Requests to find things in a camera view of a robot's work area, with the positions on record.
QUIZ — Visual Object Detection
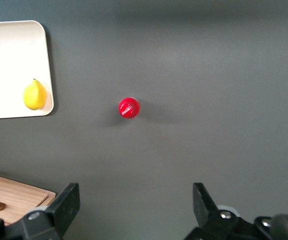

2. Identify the red coke bottle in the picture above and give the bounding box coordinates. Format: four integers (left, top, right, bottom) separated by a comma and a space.
118, 96, 141, 119

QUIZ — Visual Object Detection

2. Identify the yellow lemon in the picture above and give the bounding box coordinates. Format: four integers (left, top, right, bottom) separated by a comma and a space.
23, 78, 47, 111

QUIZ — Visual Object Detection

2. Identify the cream plastic tray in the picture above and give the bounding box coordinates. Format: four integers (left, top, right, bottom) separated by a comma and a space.
0, 20, 55, 121

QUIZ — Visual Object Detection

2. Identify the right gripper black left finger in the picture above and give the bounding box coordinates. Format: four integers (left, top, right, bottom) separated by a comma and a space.
6, 182, 81, 240

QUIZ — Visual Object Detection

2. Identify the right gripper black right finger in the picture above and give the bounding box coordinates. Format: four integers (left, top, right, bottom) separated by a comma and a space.
183, 182, 255, 240

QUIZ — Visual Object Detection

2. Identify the light wooden board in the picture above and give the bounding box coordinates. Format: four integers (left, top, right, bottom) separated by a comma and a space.
0, 171, 57, 227

